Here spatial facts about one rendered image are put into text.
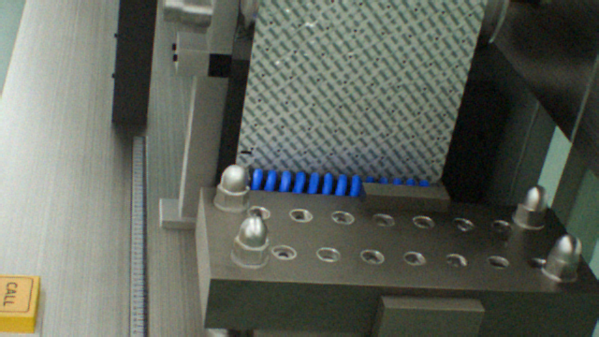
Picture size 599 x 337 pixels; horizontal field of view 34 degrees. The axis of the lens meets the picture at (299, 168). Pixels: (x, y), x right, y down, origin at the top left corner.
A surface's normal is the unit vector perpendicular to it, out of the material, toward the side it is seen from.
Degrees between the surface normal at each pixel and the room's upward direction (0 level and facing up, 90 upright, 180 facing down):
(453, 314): 90
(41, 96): 0
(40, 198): 0
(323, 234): 0
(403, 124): 90
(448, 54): 90
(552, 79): 90
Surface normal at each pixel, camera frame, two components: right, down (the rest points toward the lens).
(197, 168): 0.14, 0.51
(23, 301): 0.15, -0.86
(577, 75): -0.98, -0.07
